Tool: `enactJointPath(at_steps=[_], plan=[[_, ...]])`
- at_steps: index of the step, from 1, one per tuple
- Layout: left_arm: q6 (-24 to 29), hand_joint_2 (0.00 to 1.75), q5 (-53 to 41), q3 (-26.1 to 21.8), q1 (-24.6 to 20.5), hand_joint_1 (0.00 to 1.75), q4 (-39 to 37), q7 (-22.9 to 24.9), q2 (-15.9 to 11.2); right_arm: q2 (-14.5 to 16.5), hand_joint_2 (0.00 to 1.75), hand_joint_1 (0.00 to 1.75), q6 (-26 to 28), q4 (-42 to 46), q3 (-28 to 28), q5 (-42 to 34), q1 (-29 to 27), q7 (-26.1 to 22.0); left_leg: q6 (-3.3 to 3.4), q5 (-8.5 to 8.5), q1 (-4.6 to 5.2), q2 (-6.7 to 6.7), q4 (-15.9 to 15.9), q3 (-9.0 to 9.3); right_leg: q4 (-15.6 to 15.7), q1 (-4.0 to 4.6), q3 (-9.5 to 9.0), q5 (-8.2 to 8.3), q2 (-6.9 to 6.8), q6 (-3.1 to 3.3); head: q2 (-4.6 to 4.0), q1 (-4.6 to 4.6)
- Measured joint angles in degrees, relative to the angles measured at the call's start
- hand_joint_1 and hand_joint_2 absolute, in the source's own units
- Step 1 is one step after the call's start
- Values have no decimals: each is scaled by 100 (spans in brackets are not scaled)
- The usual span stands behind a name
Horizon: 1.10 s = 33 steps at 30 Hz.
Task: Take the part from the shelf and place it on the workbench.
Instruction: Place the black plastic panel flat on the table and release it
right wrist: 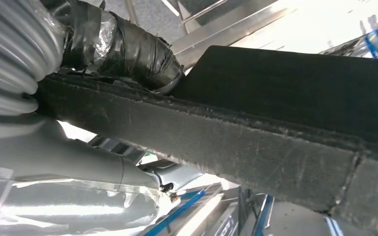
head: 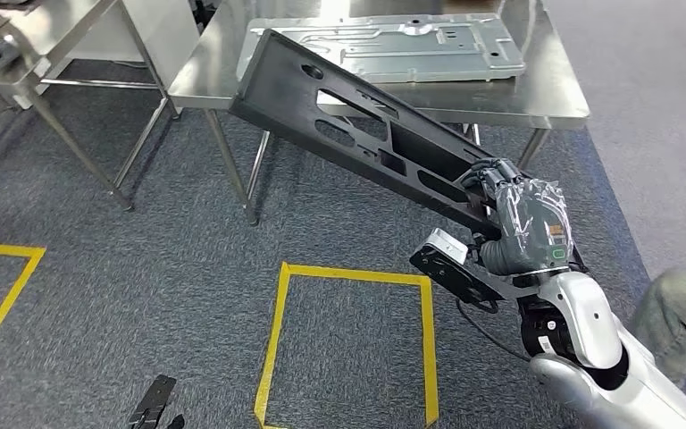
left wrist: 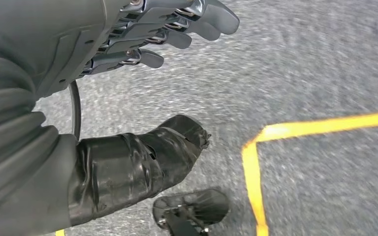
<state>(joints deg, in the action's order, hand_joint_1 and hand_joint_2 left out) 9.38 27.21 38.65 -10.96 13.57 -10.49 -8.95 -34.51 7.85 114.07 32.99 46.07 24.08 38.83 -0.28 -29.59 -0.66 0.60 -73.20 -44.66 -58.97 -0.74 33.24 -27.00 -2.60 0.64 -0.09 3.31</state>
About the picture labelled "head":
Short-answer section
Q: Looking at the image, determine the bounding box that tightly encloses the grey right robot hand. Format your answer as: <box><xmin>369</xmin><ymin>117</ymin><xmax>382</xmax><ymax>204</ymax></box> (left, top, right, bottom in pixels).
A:
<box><xmin>460</xmin><ymin>156</ymin><xmax>575</xmax><ymax>276</ymax></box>

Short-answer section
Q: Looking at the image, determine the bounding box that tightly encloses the black plastic panel part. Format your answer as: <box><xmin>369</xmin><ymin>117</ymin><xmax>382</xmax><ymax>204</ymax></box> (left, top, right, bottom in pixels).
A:
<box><xmin>229</xmin><ymin>28</ymin><xmax>588</xmax><ymax>273</ymax></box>

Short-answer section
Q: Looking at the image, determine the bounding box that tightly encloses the person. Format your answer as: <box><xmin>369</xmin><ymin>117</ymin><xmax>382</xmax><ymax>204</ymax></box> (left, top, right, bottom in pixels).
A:
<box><xmin>630</xmin><ymin>269</ymin><xmax>686</xmax><ymax>383</ymax></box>

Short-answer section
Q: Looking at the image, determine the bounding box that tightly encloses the yellow floor tape square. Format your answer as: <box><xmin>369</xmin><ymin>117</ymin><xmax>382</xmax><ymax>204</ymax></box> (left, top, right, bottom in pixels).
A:
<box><xmin>253</xmin><ymin>261</ymin><xmax>440</xmax><ymax>429</ymax></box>
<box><xmin>0</xmin><ymin>242</ymin><xmax>46</xmax><ymax>383</ymax></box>

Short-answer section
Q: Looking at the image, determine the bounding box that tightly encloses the large stamped metal plate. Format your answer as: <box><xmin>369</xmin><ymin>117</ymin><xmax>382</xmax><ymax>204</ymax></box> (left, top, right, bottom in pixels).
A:
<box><xmin>236</xmin><ymin>13</ymin><xmax>526</xmax><ymax>84</ymax></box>

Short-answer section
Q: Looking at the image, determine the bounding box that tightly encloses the grey tripod stand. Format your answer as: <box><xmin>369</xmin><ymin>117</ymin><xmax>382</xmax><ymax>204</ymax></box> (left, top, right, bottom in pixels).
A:
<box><xmin>168</xmin><ymin>0</ymin><xmax>591</xmax><ymax>227</ymax></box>

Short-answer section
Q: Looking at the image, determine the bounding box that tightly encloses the plain white cabinet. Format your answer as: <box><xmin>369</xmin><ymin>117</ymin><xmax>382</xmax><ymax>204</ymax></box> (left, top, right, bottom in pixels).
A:
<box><xmin>64</xmin><ymin>0</ymin><xmax>202</xmax><ymax>90</ymax></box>

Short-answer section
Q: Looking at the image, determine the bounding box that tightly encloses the small stainless steel table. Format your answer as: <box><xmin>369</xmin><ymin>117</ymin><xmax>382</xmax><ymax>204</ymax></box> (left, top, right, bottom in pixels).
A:
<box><xmin>0</xmin><ymin>0</ymin><xmax>183</xmax><ymax>213</ymax></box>

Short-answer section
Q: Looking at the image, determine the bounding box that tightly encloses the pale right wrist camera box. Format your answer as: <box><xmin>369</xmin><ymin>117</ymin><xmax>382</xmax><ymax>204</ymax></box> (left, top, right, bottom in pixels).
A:
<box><xmin>422</xmin><ymin>227</ymin><xmax>470</xmax><ymax>265</ymax></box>

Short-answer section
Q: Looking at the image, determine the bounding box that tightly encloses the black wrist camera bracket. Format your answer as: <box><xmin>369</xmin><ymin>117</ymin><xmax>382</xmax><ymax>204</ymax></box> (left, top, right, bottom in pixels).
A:
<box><xmin>409</xmin><ymin>241</ymin><xmax>542</xmax><ymax>307</ymax></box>

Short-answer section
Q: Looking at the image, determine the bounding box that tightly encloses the thin black camera cable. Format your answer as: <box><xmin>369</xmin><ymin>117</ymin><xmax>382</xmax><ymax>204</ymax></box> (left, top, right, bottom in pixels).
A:
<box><xmin>455</xmin><ymin>299</ymin><xmax>533</xmax><ymax>364</ymax></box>

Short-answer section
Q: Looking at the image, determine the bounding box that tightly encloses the black perforated bracket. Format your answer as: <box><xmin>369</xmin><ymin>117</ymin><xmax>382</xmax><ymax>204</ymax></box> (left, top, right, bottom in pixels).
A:
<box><xmin>129</xmin><ymin>374</ymin><xmax>186</xmax><ymax>429</ymax></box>

